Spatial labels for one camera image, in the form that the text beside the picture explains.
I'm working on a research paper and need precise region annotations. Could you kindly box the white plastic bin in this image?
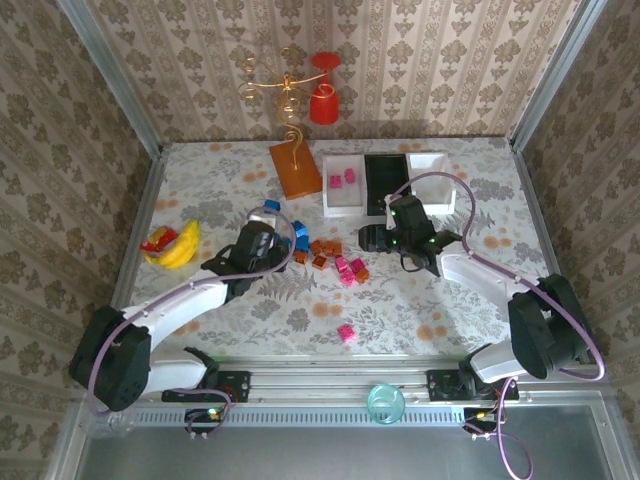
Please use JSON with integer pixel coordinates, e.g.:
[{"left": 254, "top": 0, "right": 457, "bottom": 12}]
[
  {"left": 405, "top": 151, "right": 457, "bottom": 214},
  {"left": 321, "top": 153, "right": 369, "bottom": 219}
]

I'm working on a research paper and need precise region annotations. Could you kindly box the black plastic bin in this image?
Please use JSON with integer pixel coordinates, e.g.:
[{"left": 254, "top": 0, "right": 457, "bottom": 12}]
[{"left": 363, "top": 153, "right": 412, "bottom": 219}]

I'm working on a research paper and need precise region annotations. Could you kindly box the yellow toy banana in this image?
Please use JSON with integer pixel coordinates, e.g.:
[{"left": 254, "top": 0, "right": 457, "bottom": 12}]
[{"left": 141, "top": 218, "right": 202, "bottom": 270}]

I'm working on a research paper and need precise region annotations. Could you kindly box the red toy fruit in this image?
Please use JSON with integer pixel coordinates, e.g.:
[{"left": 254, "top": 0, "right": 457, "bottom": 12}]
[{"left": 139, "top": 225, "right": 179, "bottom": 254}]

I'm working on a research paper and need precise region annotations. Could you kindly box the red plastic goblet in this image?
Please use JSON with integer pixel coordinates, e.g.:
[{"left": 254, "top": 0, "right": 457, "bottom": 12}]
[{"left": 308, "top": 52, "right": 342, "bottom": 125}]

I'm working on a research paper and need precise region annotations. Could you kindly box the teal glass cup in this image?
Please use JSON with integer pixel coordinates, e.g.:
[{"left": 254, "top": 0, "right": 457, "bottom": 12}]
[{"left": 366, "top": 383, "right": 406, "bottom": 427}]

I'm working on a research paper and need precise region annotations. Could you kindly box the small lit circuit board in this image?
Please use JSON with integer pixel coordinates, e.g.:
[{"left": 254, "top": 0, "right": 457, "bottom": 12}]
[
  {"left": 462, "top": 407, "right": 503, "bottom": 435},
  {"left": 184, "top": 407, "right": 225, "bottom": 435}
]

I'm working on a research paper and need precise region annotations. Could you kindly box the grey metal shelf plate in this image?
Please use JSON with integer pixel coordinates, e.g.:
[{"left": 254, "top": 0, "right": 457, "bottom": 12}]
[{"left": 74, "top": 404, "right": 624, "bottom": 480}]

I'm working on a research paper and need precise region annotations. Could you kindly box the gold wire stand orange base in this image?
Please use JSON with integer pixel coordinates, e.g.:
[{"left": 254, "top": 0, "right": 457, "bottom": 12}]
[{"left": 235, "top": 45, "right": 324, "bottom": 202}]

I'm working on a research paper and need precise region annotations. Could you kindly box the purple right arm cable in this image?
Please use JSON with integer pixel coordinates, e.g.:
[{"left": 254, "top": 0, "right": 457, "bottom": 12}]
[{"left": 387, "top": 171, "right": 607, "bottom": 479}]

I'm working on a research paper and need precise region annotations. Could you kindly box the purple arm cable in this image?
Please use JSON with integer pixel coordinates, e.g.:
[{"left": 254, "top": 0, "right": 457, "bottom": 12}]
[
  {"left": 387, "top": 171, "right": 607, "bottom": 479},
  {"left": 85, "top": 204, "right": 299, "bottom": 416}
]

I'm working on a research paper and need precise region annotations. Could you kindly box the aluminium table side rail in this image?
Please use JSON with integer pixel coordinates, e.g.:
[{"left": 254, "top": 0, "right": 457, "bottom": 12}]
[
  {"left": 107, "top": 144, "right": 169, "bottom": 321},
  {"left": 509, "top": 142, "right": 591, "bottom": 364}
]

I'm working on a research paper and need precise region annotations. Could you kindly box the aluminium front rail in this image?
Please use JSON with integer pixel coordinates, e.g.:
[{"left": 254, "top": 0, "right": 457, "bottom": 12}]
[{"left": 219, "top": 370, "right": 431, "bottom": 405}]

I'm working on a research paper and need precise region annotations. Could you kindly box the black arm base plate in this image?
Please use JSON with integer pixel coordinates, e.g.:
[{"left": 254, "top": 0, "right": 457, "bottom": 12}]
[
  {"left": 162, "top": 370, "right": 252, "bottom": 404},
  {"left": 426, "top": 368, "right": 520, "bottom": 402}
]

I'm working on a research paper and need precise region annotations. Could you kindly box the grey slotted cable duct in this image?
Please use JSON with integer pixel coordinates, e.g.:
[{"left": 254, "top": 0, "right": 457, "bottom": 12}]
[{"left": 132, "top": 405, "right": 469, "bottom": 427}]

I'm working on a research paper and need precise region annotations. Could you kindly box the aluminium frame post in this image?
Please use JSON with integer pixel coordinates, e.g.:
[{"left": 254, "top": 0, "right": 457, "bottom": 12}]
[
  {"left": 507, "top": 0, "right": 614, "bottom": 154},
  {"left": 55, "top": 0, "right": 165, "bottom": 159}
]

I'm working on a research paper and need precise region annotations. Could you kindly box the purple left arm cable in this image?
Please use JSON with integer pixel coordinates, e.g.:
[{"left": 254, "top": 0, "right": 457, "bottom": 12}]
[{"left": 85, "top": 204, "right": 299, "bottom": 416}]

